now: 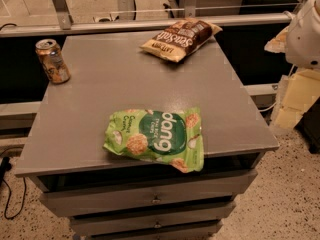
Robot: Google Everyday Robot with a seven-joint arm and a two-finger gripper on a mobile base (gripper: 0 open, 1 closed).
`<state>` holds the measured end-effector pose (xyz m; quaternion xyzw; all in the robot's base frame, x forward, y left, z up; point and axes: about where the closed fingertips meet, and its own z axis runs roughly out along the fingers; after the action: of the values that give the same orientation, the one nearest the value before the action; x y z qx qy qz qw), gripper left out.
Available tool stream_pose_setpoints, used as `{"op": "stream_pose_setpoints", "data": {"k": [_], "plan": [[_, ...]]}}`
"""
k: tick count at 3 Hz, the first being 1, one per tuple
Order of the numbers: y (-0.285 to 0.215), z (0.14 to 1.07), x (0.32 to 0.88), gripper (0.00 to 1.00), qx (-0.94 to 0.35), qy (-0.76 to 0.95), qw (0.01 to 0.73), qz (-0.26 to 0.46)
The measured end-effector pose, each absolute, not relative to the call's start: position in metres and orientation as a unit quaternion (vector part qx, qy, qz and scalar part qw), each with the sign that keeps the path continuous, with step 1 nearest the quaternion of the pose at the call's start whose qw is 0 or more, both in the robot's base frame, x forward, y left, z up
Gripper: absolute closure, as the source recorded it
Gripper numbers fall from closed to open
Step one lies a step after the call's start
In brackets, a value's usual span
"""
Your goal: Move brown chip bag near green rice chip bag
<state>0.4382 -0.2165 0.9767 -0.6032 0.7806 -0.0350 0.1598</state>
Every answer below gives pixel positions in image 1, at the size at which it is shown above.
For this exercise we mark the orange soda can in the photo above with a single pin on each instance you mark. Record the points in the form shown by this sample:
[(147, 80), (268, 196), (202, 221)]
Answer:
[(50, 57)]

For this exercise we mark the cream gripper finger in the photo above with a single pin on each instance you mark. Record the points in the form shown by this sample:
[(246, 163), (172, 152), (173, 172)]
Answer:
[(302, 91), (278, 43)]

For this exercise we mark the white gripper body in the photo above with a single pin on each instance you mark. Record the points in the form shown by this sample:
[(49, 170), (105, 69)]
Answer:
[(304, 40)]

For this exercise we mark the grey metal rail frame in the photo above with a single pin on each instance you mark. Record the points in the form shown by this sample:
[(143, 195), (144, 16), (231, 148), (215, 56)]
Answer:
[(68, 17)]

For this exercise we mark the grey drawer cabinet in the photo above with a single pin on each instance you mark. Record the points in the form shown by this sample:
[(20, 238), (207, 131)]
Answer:
[(110, 197)]

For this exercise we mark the brown sea salt chip bag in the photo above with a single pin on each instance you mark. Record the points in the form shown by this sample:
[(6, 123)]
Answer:
[(180, 39)]

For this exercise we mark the green rice chip bag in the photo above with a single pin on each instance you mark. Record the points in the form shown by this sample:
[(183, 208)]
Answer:
[(154, 136)]

